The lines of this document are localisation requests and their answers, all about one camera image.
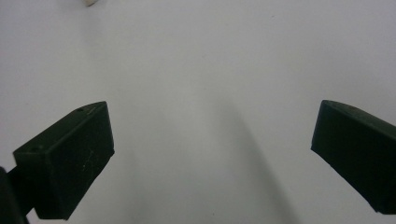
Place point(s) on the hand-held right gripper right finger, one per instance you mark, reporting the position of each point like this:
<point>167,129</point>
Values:
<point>358,155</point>

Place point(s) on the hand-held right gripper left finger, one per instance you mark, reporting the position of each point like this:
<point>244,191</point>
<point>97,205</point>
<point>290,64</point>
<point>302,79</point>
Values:
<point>68,161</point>

